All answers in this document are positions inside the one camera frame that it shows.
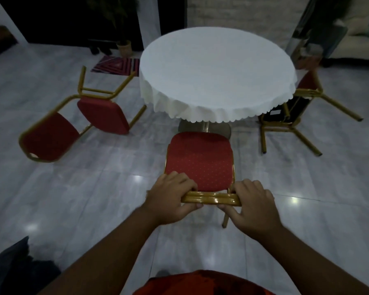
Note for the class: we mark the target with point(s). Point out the person's right hand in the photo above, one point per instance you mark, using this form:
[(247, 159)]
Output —
[(258, 211)]

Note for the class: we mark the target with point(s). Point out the person's dark trousers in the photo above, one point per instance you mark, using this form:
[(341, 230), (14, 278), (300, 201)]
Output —
[(15, 273)]

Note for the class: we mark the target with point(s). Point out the potted plant in wicker pot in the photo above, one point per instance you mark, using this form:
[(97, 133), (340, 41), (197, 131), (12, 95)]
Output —
[(123, 27)]

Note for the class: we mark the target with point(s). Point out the person's right thumb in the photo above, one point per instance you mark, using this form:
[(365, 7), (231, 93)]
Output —
[(229, 209)]

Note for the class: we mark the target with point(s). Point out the white curtain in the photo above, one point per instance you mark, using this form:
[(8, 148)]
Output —
[(148, 21)]

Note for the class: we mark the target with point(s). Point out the person's left hand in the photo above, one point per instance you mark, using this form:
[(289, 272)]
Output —
[(166, 202)]

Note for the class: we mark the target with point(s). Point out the dark wooden furniture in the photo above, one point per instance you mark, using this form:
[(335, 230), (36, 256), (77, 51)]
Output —
[(0, 39)]

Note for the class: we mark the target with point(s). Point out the metal table base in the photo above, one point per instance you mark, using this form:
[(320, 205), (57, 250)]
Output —
[(212, 129)]

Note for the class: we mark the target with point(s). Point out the person's left forearm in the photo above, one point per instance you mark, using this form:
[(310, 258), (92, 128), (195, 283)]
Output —
[(104, 254)]

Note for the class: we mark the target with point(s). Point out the cream sofa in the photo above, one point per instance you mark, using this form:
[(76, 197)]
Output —
[(359, 42)]

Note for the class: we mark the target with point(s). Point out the dark shoes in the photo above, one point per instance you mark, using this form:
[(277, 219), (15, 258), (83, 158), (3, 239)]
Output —
[(100, 49)]

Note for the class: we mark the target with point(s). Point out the white round tablecloth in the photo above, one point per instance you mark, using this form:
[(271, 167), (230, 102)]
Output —
[(215, 73)]

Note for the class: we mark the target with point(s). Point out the person's red shirt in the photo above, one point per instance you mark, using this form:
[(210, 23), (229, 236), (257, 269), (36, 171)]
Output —
[(206, 284)]

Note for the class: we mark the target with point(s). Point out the red dotted gold-framed chair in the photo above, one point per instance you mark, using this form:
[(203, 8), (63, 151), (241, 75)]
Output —
[(200, 159)]

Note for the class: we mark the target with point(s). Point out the striped red floor mat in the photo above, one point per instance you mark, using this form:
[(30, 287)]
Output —
[(116, 66)]

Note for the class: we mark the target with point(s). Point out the person's left thumb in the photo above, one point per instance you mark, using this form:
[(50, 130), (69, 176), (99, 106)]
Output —
[(193, 206)]

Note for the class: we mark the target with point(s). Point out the person's right forearm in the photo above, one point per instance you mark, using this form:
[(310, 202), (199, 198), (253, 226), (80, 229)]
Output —
[(319, 261)]

